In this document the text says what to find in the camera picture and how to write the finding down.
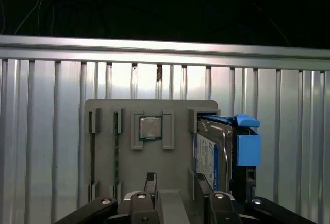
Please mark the green RAM stick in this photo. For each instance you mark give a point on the green RAM stick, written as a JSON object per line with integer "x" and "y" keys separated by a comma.
{"x": 117, "y": 157}

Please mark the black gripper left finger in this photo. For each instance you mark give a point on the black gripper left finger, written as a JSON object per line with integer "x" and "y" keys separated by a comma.
{"x": 141, "y": 208}

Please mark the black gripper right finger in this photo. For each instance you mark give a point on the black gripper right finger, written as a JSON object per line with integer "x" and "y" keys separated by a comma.
{"x": 221, "y": 208}

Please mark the hard disk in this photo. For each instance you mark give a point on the hard disk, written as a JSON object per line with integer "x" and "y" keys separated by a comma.
{"x": 211, "y": 141}

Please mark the grey parts rack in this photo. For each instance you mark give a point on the grey parts rack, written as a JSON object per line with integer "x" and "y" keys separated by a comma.
{"x": 180, "y": 162}

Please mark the silver CPU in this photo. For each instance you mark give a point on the silver CPU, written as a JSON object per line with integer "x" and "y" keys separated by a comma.
{"x": 150, "y": 128}

